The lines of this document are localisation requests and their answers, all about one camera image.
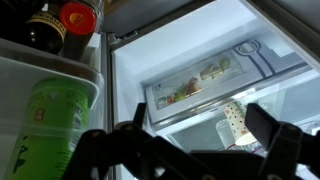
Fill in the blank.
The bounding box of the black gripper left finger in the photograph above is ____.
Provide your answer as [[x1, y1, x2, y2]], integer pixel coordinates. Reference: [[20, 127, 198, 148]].
[[62, 103, 214, 180]]

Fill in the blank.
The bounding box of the polka dot paper cup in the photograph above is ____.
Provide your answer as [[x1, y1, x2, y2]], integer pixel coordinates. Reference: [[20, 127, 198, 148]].
[[224, 101, 264, 154]]

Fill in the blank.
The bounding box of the fridge crisper drawer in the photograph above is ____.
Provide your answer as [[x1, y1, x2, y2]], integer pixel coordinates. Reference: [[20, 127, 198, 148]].
[[145, 40, 305, 123]]

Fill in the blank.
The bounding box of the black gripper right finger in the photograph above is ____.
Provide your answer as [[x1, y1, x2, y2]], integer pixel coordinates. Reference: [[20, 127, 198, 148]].
[[191, 103, 320, 180]]

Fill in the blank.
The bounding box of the clear door shelf bin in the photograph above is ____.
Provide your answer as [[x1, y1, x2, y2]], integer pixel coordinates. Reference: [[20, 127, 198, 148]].
[[0, 35, 105, 180]]

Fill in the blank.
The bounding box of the dark sauce bottle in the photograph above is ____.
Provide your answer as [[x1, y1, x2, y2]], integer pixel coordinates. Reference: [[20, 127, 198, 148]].
[[22, 0, 67, 54]]

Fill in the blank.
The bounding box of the green tea bottle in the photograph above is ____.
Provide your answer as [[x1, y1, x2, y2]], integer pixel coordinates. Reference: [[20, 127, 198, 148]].
[[4, 78, 89, 180]]

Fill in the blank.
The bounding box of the red lid jar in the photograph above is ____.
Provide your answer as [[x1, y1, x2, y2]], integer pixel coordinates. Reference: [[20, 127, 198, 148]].
[[59, 0, 97, 61]]

